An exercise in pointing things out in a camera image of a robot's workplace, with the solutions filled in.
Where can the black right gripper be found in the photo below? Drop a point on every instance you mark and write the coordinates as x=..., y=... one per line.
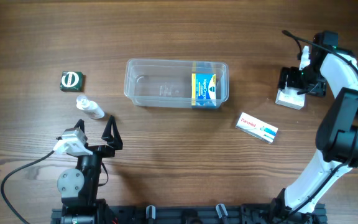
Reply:
x=317, y=89

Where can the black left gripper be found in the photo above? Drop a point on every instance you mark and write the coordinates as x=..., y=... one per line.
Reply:
x=114, y=142

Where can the white medicine box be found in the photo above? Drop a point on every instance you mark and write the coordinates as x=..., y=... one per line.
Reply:
x=289, y=97

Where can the green Zam-Buk box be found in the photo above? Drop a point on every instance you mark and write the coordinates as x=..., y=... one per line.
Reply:
x=72, y=81

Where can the white Panadol box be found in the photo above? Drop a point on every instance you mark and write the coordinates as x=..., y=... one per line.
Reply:
x=256, y=128

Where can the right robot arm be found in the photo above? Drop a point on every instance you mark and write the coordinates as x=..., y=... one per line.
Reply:
x=322, y=60

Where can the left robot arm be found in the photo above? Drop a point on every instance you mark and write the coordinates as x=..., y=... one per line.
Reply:
x=79, y=186

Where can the clear plastic container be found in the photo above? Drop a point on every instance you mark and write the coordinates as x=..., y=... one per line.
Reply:
x=167, y=83

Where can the blue VapoDrops box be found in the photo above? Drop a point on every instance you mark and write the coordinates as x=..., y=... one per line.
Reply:
x=203, y=90

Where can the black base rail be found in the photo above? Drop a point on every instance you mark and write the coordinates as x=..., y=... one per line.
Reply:
x=244, y=214

